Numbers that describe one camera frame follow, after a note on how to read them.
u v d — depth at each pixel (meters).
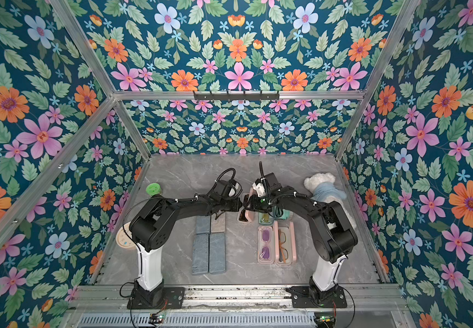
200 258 0.80
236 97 0.94
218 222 0.90
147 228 0.53
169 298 0.73
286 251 0.84
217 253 0.82
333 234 0.49
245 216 0.88
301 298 0.74
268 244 0.87
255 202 0.82
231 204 0.88
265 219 0.93
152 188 1.00
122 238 0.86
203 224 0.90
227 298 0.75
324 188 0.93
